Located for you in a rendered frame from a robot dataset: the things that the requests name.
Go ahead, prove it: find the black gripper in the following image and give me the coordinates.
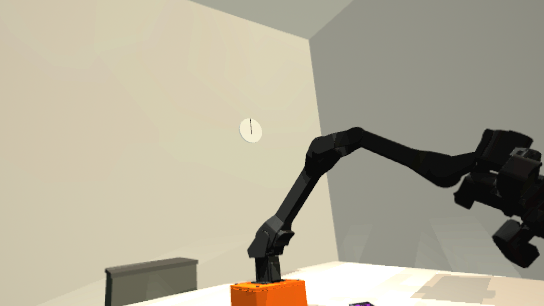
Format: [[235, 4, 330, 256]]
[[487, 179, 544, 268]]

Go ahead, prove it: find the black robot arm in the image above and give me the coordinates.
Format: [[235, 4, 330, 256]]
[[247, 127, 544, 285]]

